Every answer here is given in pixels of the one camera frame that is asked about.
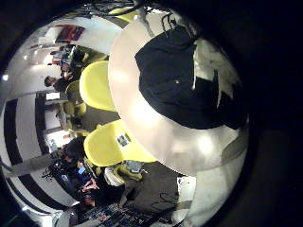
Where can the black button shirt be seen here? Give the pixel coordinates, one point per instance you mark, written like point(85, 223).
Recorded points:
point(170, 78)

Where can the yellow shell chair with sticker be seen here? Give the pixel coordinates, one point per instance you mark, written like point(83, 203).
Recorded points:
point(110, 148)

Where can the dark-haired person at desk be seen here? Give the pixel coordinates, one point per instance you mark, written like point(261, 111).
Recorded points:
point(75, 149)

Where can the seated person in dark top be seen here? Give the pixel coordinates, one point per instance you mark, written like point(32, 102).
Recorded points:
point(58, 83)

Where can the red and blue wall poster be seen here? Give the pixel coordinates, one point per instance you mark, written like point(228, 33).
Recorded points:
point(70, 33)

